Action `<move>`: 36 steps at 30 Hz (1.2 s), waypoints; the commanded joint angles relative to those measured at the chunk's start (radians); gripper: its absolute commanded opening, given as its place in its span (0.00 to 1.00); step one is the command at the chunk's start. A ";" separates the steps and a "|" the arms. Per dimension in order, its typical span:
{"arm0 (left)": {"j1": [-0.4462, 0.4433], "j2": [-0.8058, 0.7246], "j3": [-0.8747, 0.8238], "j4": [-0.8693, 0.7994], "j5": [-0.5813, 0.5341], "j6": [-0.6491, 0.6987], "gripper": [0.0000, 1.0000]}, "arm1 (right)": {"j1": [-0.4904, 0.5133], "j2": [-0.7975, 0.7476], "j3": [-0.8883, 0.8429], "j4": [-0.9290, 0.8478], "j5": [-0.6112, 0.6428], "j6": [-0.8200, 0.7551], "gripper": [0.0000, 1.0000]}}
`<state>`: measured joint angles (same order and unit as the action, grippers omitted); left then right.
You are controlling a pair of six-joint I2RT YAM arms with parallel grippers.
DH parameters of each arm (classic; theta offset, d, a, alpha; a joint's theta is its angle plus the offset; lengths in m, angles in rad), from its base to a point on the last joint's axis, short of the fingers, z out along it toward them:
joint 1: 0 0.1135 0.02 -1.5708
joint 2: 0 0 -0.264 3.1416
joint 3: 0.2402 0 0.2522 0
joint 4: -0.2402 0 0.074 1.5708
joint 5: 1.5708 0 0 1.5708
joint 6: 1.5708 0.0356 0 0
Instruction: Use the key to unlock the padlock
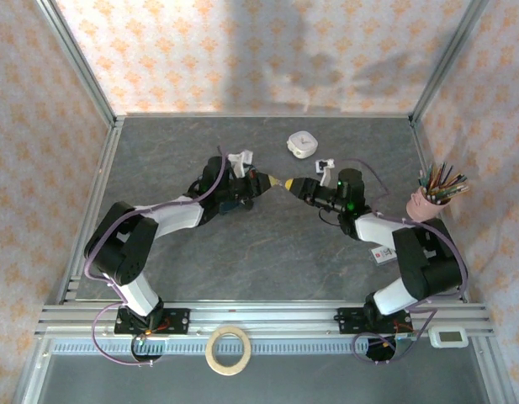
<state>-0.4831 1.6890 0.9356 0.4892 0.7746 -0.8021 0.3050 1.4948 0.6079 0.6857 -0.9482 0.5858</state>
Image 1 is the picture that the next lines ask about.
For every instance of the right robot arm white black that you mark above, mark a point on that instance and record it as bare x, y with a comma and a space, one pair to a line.
374, 227

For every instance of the white digital thermometer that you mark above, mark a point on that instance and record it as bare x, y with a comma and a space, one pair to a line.
448, 337

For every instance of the aluminium frame side rail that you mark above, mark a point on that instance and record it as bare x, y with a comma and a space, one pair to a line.
494, 370
95, 202

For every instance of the aluminium frame post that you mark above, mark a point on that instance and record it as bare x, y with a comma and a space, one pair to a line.
78, 63
448, 63

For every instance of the pink pencil cup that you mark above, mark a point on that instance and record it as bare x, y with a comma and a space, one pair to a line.
423, 210

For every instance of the coloured pencil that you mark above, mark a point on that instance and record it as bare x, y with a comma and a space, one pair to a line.
425, 184
432, 181
457, 186
457, 194
441, 179
448, 181

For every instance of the white card with red logo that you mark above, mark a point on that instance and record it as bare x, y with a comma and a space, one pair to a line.
381, 256

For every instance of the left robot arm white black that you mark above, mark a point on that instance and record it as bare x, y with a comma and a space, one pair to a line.
175, 216

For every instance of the green circuit board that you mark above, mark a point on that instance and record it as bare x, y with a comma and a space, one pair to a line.
405, 343

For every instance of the small white square clock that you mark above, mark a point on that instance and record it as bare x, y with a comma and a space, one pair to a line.
302, 144

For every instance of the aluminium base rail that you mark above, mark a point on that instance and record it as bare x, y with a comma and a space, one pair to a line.
263, 313

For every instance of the beige tape roll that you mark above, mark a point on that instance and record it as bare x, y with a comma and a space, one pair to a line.
212, 357

